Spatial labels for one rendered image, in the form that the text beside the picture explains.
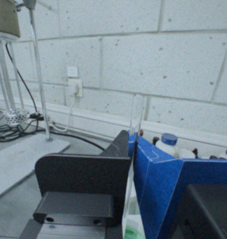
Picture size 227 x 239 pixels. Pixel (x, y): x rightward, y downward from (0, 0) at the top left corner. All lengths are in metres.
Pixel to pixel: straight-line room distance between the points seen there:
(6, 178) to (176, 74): 0.64
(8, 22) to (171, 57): 0.49
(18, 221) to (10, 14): 0.48
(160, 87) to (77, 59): 0.40
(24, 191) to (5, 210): 0.05
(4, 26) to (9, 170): 0.40
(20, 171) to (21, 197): 0.09
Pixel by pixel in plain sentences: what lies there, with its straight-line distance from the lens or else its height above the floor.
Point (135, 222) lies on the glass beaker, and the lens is 0.20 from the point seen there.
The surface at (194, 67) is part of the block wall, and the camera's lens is 0.54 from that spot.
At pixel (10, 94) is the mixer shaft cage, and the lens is 0.49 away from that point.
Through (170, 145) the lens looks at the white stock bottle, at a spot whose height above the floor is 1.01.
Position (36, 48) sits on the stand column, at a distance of 0.55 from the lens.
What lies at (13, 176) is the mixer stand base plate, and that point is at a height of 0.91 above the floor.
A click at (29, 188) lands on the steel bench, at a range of 0.45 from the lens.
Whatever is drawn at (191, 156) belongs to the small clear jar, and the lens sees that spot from 0.49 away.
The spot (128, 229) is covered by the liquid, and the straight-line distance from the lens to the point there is 0.21.
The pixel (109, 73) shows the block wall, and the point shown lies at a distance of 0.58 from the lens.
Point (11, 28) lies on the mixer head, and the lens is 0.46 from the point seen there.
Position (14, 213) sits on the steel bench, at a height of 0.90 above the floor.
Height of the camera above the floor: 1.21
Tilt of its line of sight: 21 degrees down
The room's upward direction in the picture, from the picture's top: 3 degrees clockwise
